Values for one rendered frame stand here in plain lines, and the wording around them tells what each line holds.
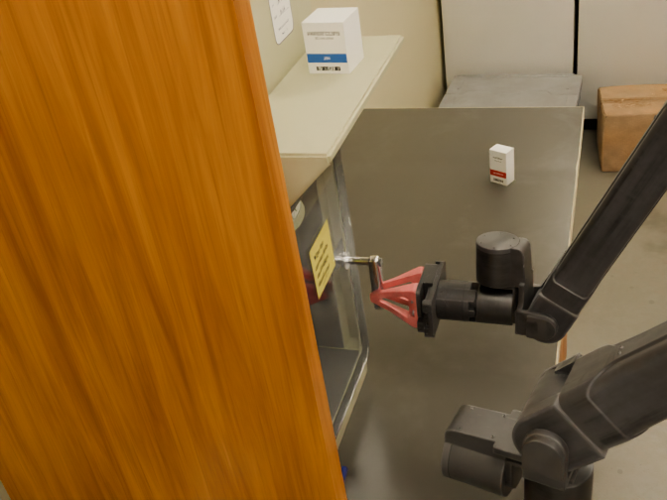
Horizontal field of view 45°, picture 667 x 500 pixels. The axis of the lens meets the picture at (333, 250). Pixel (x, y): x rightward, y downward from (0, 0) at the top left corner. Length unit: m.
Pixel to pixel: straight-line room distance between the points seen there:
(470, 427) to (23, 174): 0.47
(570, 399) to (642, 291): 2.46
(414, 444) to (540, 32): 2.97
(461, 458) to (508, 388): 0.57
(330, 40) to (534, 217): 0.89
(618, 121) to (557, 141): 1.72
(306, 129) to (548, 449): 0.38
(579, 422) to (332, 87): 0.45
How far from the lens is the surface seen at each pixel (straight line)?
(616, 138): 3.75
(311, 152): 0.76
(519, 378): 1.33
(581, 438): 0.66
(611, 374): 0.62
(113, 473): 1.08
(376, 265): 1.14
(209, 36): 0.65
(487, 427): 0.73
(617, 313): 2.98
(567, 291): 1.07
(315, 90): 0.90
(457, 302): 1.12
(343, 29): 0.91
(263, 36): 0.91
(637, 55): 4.01
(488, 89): 3.88
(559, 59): 4.02
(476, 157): 1.95
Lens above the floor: 1.84
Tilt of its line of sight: 33 degrees down
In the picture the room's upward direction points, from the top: 9 degrees counter-clockwise
